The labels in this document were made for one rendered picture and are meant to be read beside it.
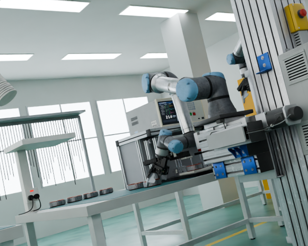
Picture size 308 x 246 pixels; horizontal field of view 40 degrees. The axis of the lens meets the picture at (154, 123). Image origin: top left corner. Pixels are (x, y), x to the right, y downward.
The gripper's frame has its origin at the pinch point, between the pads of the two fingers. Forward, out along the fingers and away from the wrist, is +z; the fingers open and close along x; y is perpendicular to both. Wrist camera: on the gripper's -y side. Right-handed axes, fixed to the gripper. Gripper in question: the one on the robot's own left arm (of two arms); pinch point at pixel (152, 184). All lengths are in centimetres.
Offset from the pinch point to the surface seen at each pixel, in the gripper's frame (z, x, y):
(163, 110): -38, 36, -29
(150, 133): -24.3, 18.4, -22.7
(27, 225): 47, -39, -64
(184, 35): -88, 390, -275
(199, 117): -34, 68, -19
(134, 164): 3.6, 25.5, -37.2
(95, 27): -75, 289, -381
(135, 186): 5.8, -1.0, -12.3
